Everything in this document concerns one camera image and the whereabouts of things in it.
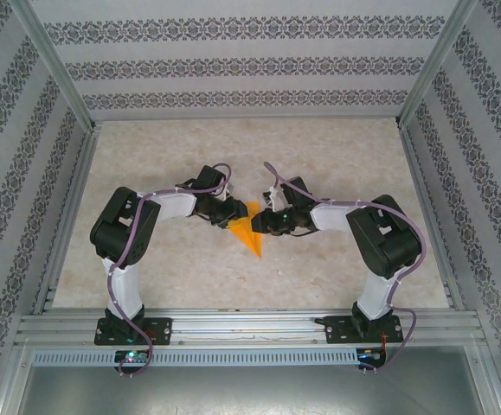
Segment orange paper sheet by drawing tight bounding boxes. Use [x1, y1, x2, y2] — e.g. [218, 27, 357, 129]
[228, 201, 266, 259]

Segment grey metal sheet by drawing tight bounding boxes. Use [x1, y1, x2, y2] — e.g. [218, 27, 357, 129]
[16, 345, 500, 415]

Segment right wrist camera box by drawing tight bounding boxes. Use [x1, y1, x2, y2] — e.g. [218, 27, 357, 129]
[263, 186, 282, 208]

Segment aluminium back rail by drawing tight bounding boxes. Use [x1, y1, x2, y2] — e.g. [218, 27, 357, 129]
[92, 112, 401, 124]

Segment aluminium mounting rail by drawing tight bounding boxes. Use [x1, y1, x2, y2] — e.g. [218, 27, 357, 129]
[16, 308, 481, 347]

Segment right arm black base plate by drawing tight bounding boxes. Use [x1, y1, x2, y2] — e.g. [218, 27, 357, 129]
[325, 314, 405, 346]

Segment aluminium side rail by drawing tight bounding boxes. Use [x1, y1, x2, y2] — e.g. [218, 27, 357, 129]
[33, 123, 103, 315]
[398, 124, 467, 310]

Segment grey slotted cable duct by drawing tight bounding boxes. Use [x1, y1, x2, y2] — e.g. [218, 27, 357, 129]
[31, 348, 360, 367]

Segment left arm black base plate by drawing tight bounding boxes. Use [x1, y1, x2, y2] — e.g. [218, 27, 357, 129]
[94, 317, 173, 347]

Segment aluminium frame post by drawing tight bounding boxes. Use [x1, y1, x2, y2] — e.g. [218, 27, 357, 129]
[6, 0, 104, 133]
[395, 0, 479, 129]

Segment aluminium frame beam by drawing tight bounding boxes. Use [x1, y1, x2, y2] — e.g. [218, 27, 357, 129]
[466, 344, 501, 415]
[0, 340, 33, 415]

